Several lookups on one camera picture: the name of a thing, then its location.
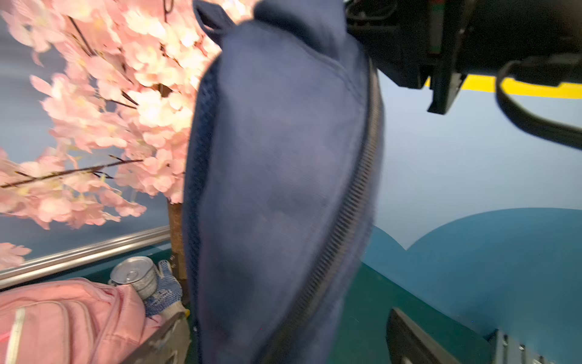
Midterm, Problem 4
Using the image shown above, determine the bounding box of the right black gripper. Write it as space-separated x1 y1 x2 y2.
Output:
345 0 476 115

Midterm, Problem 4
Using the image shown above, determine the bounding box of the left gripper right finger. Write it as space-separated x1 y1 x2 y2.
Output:
386 308 459 364

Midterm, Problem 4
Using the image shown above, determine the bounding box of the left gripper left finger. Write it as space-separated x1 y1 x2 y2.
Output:
122 312 191 364

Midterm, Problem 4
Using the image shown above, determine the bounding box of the pink backpack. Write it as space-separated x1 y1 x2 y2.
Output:
1 278 165 363

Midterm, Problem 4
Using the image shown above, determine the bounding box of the navy blue backpack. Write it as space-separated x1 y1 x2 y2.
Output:
182 1 383 363

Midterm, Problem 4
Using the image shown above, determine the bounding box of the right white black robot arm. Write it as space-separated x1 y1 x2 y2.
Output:
345 0 581 115

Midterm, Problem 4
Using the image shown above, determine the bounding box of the pink cherry blossom tree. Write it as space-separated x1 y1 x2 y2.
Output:
1 1 219 278

